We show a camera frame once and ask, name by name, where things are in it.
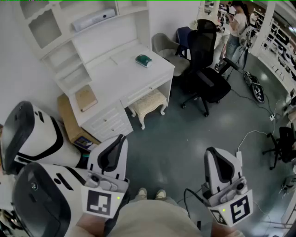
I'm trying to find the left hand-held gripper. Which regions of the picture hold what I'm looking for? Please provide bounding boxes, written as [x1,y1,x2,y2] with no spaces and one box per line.
[80,135,130,219]

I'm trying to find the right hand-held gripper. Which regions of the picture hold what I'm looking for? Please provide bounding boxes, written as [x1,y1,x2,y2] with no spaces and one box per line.
[200,147,254,227]

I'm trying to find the cream upholstered stool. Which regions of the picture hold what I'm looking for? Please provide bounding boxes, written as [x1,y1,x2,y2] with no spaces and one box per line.
[128,87,167,130]

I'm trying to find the white desk with hutch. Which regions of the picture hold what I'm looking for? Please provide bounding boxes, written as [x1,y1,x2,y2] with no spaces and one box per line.
[13,0,176,142]

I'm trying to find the person's left forearm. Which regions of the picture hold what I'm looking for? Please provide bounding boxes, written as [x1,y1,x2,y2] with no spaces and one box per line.
[74,212,111,237]

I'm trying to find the person's right forearm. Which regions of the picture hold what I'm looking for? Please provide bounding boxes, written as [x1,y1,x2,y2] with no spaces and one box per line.
[211,222,246,237]

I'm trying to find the white power adapter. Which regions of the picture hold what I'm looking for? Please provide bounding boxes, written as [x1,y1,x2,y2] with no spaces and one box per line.
[235,150,244,168]

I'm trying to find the flat cardboard box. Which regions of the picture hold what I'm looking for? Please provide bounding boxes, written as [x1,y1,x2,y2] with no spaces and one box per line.
[57,94,101,152]

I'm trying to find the person's grey trousers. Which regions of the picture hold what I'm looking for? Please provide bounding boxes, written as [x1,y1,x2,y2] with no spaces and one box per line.
[128,196,179,209]

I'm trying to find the small black swivel chair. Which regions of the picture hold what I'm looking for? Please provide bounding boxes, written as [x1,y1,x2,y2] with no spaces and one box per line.
[262,126,296,171]

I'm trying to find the shallow wooden tray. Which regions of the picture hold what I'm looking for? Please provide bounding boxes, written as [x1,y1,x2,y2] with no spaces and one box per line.
[75,84,98,112]

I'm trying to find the person's light shirt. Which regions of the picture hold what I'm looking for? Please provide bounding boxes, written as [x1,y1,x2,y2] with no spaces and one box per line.
[108,199,205,237]

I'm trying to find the white machine with black band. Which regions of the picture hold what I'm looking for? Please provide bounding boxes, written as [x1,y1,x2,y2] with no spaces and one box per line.
[0,100,82,175]
[12,162,90,237]

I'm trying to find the black white patterned device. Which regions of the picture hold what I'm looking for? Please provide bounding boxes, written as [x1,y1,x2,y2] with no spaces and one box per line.
[243,71,266,103]

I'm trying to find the black mesh office chair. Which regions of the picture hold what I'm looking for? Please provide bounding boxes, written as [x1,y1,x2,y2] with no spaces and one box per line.
[180,19,240,117]

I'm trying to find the green pouch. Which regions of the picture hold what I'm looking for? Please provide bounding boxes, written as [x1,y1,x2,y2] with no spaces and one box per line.
[135,54,153,68]

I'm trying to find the grey upholstered chair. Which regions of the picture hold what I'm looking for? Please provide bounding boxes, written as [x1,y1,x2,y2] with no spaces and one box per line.
[152,32,191,77]

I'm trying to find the white display shelf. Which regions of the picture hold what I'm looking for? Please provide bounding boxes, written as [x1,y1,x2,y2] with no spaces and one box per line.
[254,2,296,95]

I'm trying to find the blue chair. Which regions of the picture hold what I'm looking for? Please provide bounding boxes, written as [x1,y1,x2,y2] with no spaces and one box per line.
[176,26,192,57]

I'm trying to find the white elongated device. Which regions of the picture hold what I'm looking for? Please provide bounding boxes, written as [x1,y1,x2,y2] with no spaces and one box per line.
[71,8,116,32]

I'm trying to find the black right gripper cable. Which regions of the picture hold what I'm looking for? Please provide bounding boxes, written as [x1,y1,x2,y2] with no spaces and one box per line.
[184,188,204,219]

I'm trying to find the white cable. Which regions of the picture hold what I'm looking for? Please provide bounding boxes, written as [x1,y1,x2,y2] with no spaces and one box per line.
[237,99,284,153]

